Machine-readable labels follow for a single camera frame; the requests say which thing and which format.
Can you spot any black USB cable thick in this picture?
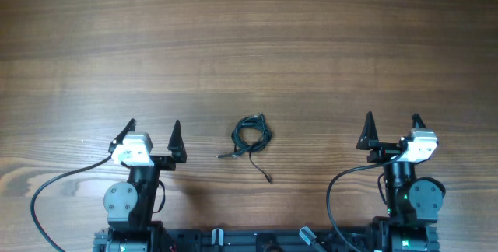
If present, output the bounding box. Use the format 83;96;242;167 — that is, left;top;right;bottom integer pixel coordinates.
217;113;273;159

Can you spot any camera cable black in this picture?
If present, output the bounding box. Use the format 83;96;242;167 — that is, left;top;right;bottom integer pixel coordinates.
326;156;397;252
29;156;110;252

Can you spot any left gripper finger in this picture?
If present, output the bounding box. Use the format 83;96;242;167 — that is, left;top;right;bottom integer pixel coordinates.
167;120;187;163
108;118;136;153

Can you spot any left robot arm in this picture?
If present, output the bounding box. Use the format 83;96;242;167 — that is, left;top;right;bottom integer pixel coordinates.
93;119;187;252

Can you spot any left camera cable black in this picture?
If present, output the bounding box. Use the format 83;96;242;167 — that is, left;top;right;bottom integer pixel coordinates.
29;156;110;252

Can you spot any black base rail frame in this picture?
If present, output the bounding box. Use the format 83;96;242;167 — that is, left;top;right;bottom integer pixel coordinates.
93;226;440;252

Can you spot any black USB cable thin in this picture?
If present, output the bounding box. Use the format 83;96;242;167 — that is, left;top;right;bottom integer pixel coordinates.
233;143;272;184

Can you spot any right camera cable black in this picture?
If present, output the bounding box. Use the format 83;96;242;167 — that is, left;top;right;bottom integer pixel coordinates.
326;156;397;252

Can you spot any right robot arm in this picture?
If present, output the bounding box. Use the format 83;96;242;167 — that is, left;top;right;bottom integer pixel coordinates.
356;112;446;252

